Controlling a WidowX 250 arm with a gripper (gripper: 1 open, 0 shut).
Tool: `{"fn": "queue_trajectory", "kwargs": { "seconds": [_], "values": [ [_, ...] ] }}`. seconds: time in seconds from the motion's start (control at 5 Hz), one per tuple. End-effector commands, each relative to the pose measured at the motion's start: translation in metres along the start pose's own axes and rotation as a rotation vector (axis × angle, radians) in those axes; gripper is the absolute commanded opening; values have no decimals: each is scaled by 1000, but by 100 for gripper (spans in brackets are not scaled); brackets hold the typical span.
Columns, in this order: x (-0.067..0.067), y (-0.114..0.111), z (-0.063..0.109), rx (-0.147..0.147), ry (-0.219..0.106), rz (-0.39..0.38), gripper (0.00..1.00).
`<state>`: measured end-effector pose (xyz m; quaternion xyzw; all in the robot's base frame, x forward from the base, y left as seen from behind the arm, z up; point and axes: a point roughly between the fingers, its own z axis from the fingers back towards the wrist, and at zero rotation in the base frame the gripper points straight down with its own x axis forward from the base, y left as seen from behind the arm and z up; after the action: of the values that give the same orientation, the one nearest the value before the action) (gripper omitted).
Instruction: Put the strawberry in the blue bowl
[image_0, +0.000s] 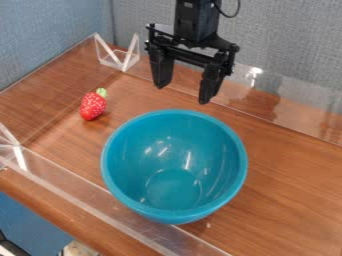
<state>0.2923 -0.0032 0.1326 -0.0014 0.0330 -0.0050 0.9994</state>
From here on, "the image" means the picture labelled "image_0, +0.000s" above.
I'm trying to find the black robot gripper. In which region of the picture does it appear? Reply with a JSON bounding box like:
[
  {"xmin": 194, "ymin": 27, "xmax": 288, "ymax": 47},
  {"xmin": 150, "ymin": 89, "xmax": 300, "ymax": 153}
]
[{"xmin": 146, "ymin": 0, "xmax": 240, "ymax": 104}]

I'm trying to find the red toy strawberry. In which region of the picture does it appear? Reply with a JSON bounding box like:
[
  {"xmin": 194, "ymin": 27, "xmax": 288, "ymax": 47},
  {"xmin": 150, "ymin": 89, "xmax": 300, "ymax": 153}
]
[{"xmin": 80, "ymin": 88, "xmax": 107, "ymax": 121}]

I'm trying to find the blue plastic bowl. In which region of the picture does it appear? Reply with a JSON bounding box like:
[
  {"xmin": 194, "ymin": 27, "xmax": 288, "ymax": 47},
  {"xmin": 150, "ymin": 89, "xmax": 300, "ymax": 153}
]
[{"xmin": 100, "ymin": 109, "xmax": 248, "ymax": 224}]

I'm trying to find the clear acrylic back barrier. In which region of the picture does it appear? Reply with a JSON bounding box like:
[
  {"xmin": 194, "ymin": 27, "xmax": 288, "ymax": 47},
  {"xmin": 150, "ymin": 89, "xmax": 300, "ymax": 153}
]
[{"xmin": 128, "ymin": 54, "xmax": 342, "ymax": 148}]

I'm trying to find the clear acrylic barrier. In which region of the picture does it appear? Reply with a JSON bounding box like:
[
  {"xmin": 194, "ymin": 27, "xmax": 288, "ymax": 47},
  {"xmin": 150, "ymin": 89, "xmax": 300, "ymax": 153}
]
[
  {"xmin": 0, "ymin": 146, "xmax": 232, "ymax": 256},
  {"xmin": 128, "ymin": 54, "xmax": 342, "ymax": 148}
]

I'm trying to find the clear acrylic front barrier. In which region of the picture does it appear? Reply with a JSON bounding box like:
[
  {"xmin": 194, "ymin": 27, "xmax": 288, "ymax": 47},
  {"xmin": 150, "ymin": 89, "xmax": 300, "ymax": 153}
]
[{"xmin": 0, "ymin": 146, "xmax": 232, "ymax": 256}]

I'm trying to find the clear acrylic corner bracket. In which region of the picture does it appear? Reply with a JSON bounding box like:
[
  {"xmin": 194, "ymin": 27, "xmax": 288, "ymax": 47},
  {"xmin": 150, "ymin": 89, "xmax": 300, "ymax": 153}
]
[{"xmin": 93, "ymin": 34, "xmax": 140, "ymax": 72}]

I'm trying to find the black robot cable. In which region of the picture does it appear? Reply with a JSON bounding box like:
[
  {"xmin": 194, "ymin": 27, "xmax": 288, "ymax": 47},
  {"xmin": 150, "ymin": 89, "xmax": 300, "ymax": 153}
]
[{"xmin": 212, "ymin": 0, "xmax": 242, "ymax": 19}]

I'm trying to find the clear acrylic left bracket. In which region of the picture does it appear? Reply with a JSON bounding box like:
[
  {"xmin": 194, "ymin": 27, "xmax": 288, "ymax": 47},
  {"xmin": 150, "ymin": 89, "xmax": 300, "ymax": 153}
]
[{"xmin": 0, "ymin": 122, "xmax": 28, "ymax": 171}]

